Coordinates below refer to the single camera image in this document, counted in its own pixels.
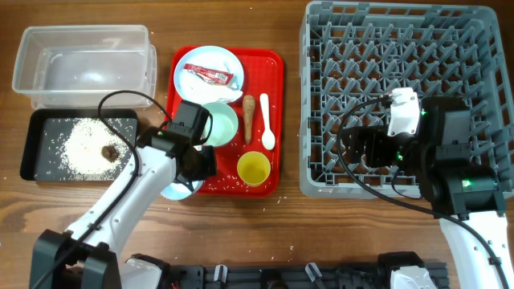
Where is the white rice pile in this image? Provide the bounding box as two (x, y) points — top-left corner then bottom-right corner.
(43, 117), (137, 181)

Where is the red sauce packet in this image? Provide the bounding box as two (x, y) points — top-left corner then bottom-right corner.
(184, 63), (234, 86)

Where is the black tray bin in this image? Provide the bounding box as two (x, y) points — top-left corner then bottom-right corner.
(20, 108), (139, 181)

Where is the red plastic tray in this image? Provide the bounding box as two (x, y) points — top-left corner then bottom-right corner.
(163, 44), (286, 198)

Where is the brown carrot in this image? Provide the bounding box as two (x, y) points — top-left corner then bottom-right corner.
(243, 95), (255, 144)

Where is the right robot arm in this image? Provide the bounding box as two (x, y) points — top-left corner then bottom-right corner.
(337, 97), (513, 288)

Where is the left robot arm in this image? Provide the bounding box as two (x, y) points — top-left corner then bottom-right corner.
(30, 128), (216, 288)

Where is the light blue plate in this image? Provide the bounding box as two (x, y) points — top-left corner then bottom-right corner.
(173, 46), (244, 104)

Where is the white plastic spoon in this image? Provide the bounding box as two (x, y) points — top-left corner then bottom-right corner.
(259, 93), (275, 150)

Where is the grey dishwasher rack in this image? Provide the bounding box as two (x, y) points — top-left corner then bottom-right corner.
(299, 1), (513, 198)

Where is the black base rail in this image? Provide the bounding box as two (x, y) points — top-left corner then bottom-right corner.
(120, 252), (450, 289)

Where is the clear plastic bin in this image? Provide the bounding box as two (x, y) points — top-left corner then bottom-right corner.
(12, 25), (157, 109)

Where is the brown food scrap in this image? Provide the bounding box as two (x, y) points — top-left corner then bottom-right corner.
(100, 144), (120, 163)

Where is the light blue bowl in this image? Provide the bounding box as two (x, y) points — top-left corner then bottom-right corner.
(161, 181), (204, 201)

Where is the white crumpled napkin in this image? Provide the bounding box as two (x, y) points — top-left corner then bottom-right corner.
(182, 80), (243, 104)

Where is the yellow cup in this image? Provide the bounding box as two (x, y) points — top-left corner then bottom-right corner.
(236, 151), (271, 187)

